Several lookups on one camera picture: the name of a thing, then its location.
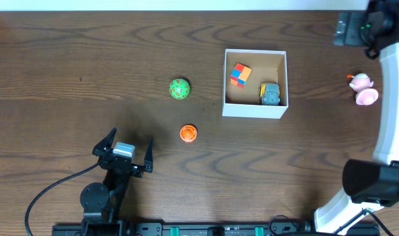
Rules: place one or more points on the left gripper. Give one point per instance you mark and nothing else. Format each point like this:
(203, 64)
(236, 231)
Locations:
(121, 162)

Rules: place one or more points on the pink duck toy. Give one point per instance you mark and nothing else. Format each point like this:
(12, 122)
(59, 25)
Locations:
(366, 95)

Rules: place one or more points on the green ball with orange numbers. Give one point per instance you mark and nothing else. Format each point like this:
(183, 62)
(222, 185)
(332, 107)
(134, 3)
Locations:
(179, 89)

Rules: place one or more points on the yellow grey toy truck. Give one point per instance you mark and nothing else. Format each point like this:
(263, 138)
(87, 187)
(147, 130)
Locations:
(269, 94)

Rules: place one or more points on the colourful puzzle cube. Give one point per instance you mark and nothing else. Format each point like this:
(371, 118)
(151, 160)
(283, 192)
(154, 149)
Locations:
(240, 75)

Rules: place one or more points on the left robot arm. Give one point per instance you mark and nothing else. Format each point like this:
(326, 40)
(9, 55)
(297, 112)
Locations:
(101, 201)

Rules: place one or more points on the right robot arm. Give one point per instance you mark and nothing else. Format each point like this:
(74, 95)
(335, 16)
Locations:
(369, 186)

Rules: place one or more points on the orange round disc toy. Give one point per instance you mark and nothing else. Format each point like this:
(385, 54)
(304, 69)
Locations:
(188, 133)

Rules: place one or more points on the white cardboard box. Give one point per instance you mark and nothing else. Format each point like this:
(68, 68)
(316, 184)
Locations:
(268, 66)

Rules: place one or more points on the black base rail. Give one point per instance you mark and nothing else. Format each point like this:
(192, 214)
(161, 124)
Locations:
(157, 229)

